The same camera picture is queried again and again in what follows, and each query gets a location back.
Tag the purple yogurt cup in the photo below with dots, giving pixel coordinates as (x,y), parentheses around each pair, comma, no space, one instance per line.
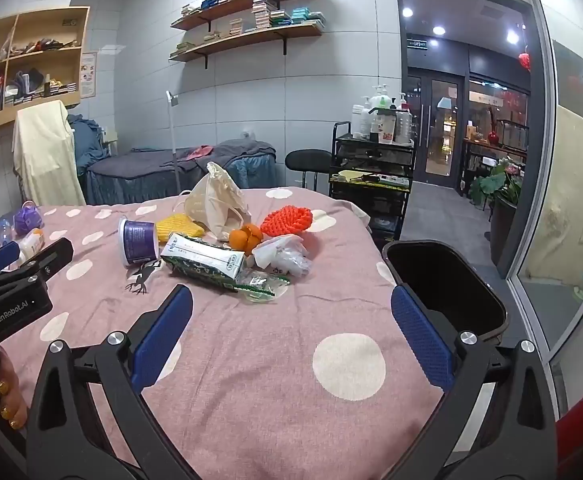
(139,242)

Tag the red vase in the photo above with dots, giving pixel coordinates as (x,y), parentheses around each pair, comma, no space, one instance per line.
(494,137)

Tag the cream cloth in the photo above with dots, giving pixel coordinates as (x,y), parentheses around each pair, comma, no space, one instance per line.
(46,150)

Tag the person's left hand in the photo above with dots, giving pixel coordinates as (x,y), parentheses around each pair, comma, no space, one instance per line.
(1,390)

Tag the red foam fruit net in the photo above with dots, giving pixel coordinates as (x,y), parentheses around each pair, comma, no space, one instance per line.
(286,220)

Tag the yellow knitted pouch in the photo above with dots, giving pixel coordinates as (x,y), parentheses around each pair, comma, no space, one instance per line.
(176,225)

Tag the blue cloth heap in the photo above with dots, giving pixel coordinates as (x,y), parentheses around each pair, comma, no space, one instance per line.
(86,145)

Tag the small clear blue bottle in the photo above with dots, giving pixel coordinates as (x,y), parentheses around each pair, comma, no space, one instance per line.
(4,232)

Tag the grey blue clothes pile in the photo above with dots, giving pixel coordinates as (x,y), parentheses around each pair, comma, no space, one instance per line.
(141,170)

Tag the purple knitted pouch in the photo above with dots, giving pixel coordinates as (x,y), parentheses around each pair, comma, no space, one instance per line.
(27,220)

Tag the white floor stand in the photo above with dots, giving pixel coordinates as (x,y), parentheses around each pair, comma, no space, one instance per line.
(174,150)

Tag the wooden wall cabinet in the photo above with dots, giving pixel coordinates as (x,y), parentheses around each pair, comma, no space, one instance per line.
(84,60)

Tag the wooden wall shelf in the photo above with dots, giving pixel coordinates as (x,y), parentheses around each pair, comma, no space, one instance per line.
(251,5)
(251,37)

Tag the white bottle orange label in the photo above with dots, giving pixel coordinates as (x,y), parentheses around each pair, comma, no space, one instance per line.
(31,245)

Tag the group of pump bottles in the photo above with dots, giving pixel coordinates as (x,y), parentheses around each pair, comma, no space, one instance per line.
(366,120)

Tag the pink polka dot blanket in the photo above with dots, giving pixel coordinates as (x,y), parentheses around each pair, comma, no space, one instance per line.
(251,340)

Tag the dark wooden side table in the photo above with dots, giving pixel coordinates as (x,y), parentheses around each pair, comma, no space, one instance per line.
(471,160)

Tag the yellow tray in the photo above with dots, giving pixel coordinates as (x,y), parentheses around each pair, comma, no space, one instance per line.
(351,176)

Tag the red hanging lantern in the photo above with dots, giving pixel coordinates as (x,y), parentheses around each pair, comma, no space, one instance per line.
(524,60)

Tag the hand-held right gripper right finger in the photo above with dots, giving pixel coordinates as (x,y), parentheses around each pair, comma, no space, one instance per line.
(421,340)

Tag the clear green printed wrapper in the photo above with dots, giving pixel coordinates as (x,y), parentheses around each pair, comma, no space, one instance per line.
(259,285)

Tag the black trolley cart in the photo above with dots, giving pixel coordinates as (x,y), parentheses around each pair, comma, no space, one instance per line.
(371,160)

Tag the glass double door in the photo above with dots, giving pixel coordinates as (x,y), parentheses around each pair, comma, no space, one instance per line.
(436,125)

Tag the white flat packet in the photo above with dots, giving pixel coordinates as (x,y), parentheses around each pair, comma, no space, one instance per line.
(394,180)

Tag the wall poster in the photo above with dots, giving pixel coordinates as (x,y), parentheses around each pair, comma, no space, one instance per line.
(88,75)

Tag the red cloth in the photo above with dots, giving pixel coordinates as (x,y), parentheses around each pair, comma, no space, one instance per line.
(196,152)

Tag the aluminium framed glass partition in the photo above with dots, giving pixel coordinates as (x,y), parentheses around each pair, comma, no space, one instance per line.
(546,110)

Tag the dark brown trash bin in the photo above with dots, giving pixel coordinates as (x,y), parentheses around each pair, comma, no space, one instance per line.
(436,270)

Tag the clear plastic bag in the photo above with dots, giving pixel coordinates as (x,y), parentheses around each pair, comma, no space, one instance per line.
(281,255)

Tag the white cup red print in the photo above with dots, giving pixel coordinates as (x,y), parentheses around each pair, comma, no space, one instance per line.
(386,130)

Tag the green white milk carton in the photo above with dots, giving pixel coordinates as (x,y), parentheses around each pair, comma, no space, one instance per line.
(196,260)

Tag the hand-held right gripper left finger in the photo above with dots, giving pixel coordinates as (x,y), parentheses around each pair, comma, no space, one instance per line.
(164,332)

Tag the potted plant dark pot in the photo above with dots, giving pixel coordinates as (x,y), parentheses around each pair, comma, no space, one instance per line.
(504,210)

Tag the black stool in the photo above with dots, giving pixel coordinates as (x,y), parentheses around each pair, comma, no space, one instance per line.
(306,160)

